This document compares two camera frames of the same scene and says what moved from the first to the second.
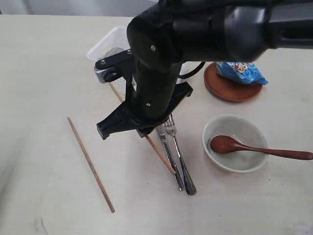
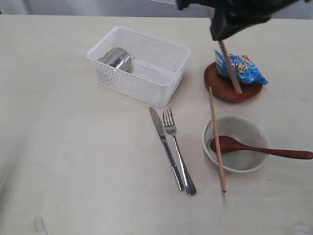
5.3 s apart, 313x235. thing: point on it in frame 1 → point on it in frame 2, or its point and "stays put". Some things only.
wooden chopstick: [147, 136] → [222, 186]
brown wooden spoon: [225, 144] stays put
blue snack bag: [245, 72] stays put
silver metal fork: [170, 128] stays put
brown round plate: [228, 89] stays put
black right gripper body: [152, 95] → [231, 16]
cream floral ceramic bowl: [247, 131] stays put
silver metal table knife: [161, 129] stays put
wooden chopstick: [91, 165] → [235, 82]
